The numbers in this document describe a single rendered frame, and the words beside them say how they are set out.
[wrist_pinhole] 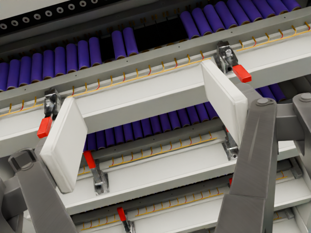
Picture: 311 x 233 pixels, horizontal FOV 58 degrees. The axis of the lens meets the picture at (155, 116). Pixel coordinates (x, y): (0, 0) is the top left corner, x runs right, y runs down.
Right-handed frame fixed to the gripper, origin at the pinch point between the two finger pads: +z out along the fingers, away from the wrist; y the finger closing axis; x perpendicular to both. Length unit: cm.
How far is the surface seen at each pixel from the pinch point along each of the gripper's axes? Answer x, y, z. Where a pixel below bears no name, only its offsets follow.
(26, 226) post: -31, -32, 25
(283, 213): -64, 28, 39
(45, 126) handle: -6.4, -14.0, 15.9
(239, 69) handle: -6.2, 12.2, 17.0
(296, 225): -66, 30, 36
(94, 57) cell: -2.5, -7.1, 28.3
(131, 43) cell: -2.0, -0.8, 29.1
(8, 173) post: -19.2, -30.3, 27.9
